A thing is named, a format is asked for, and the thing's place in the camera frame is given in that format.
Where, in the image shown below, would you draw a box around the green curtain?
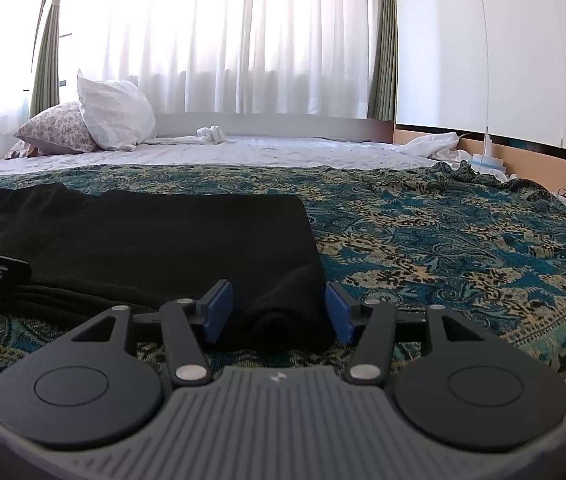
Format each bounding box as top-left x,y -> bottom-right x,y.
29,0 -> 81,118
367,0 -> 398,122

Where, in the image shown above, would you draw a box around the white cable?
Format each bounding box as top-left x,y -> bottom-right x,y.
475,0 -> 494,158

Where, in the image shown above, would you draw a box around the teal paisley blanket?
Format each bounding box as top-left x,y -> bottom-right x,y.
0,162 -> 566,411

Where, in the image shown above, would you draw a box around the white bed sheet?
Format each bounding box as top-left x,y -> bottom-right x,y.
0,135 -> 444,176

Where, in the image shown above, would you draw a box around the floral pillow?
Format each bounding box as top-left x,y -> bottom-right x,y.
13,101 -> 100,156

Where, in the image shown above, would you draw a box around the stack of blue white items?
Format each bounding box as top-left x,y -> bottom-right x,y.
468,152 -> 508,176

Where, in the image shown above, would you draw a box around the black pants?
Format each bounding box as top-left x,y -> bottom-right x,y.
0,182 -> 336,353

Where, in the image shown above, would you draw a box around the knotted white cloth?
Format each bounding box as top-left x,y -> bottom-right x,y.
195,125 -> 229,145

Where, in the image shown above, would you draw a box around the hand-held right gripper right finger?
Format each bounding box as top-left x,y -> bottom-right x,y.
325,282 -> 486,388

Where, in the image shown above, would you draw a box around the wooden bed side board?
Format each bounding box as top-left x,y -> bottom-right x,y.
394,127 -> 566,201

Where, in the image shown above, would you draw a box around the crumpled white cloth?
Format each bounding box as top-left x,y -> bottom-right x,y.
403,131 -> 518,181

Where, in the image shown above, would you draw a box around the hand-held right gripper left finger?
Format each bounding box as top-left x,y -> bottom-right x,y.
70,279 -> 236,388

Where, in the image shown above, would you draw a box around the white pillow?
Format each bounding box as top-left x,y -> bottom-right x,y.
77,70 -> 158,152

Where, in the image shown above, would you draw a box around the grey bed headboard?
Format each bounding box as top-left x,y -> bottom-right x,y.
150,112 -> 395,143

